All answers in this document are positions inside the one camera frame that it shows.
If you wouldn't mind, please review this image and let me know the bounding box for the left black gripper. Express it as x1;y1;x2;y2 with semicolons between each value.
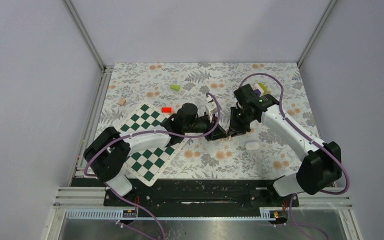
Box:
183;112;228;142

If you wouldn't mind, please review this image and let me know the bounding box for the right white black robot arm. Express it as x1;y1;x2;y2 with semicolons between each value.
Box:
228;84;342;206

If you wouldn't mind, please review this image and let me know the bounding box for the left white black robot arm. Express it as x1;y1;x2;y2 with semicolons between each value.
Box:
83;100;221;206

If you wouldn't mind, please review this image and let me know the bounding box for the floral patterned table mat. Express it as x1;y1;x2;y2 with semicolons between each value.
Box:
93;62;320;180

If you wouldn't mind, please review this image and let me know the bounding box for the purple block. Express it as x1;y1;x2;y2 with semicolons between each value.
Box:
254;84;264;96

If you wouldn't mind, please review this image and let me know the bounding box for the lime green block far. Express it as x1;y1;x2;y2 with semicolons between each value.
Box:
258;82;268;95

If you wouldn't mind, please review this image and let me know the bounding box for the lime green block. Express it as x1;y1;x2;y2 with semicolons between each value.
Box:
170;84;181;91
258;82;268;95

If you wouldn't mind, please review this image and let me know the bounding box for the red block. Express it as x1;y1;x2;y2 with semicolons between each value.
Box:
161;107;172;113

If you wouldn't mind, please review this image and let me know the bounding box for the lime green block left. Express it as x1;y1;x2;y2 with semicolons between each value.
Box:
170;84;181;91

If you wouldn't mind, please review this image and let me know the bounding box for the green white chessboard mat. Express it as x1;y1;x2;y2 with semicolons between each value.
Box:
107;103;187;187

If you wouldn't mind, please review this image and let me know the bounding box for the tan wooden block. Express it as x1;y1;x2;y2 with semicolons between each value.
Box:
117;98;127;106

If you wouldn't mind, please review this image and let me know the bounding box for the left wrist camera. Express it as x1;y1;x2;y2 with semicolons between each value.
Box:
205;100;218;119

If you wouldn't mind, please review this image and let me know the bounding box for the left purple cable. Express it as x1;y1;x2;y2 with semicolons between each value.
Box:
83;92;221;240

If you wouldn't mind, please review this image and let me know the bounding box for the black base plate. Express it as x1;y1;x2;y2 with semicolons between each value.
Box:
70;178;334;219

